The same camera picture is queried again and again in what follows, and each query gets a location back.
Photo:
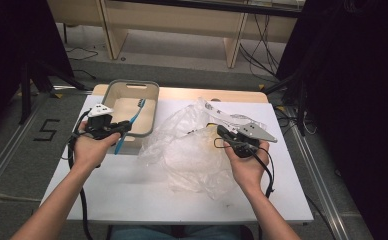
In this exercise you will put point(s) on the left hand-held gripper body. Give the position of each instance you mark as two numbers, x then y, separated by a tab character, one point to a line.
100	110

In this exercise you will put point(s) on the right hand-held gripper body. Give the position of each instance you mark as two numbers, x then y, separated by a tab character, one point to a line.
255	131

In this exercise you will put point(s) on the blue toothbrush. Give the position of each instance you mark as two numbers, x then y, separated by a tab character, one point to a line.
136	116

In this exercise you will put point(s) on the beige basin grey rim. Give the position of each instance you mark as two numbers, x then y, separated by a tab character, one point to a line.
148	113

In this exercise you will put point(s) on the clear plastic bag yellow face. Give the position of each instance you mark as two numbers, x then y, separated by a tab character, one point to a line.
188	160

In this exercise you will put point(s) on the person's left hand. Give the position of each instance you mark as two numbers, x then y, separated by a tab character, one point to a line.
88	150

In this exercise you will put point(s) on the person's right hand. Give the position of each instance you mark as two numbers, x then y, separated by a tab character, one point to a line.
248	170

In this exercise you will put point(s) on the grey table grommet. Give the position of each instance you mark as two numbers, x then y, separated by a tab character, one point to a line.
215	99

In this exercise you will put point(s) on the yellow floor tape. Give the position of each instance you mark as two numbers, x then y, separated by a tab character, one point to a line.
261	87
58	95

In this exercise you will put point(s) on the wooden table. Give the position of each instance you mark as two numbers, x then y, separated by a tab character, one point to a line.
182	94

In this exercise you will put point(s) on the black stand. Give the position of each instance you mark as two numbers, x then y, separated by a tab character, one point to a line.
25	93
302	100

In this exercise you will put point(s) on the white board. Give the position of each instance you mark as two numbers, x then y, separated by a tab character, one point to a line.
132	193

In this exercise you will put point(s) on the light wooden desk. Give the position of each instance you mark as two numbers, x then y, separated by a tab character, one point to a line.
168	23

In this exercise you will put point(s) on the black curtain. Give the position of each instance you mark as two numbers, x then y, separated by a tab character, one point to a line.
15	33
365	100

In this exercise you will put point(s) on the metal floor rail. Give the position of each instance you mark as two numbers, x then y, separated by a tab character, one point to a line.
72	88
12	146
322	190

